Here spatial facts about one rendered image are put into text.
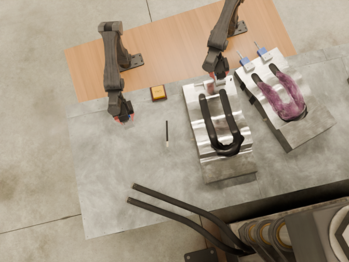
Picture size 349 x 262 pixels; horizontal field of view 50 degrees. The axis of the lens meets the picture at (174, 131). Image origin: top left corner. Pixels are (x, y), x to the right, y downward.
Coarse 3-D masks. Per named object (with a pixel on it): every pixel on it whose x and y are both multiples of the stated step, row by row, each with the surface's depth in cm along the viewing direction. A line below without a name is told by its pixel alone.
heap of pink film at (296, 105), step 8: (280, 72) 192; (280, 80) 187; (288, 80) 186; (264, 88) 186; (272, 88) 186; (288, 88) 184; (296, 88) 185; (272, 96) 183; (296, 96) 186; (272, 104) 184; (280, 104) 185; (288, 104) 185; (296, 104) 184; (304, 104) 186; (280, 112) 184; (288, 112) 183; (296, 112) 184
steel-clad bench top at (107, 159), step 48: (336, 48) 202; (144, 96) 198; (240, 96) 197; (336, 96) 195; (96, 144) 192; (144, 144) 192; (192, 144) 191; (336, 144) 189; (96, 192) 186; (192, 192) 185; (240, 192) 184; (288, 192) 183
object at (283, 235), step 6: (246, 222) 177; (240, 228) 177; (252, 228) 154; (264, 228) 130; (282, 228) 106; (240, 234) 176; (252, 234) 150; (264, 234) 127; (282, 234) 103; (288, 234) 97; (282, 240) 105; (288, 240) 98
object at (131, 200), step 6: (126, 198) 182; (132, 198) 183; (132, 204) 182; (138, 204) 180; (144, 204) 180; (150, 204) 180; (150, 210) 179; (156, 210) 177; (162, 210) 177; (168, 216) 176; (174, 216) 175
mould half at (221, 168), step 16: (208, 80) 190; (192, 96) 188; (208, 96) 188; (192, 112) 186; (240, 112) 186; (192, 128) 186; (224, 128) 181; (240, 128) 180; (208, 144) 177; (224, 144) 177; (208, 160) 182; (224, 160) 182; (240, 160) 182; (208, 176) 180; (224, 176) 180
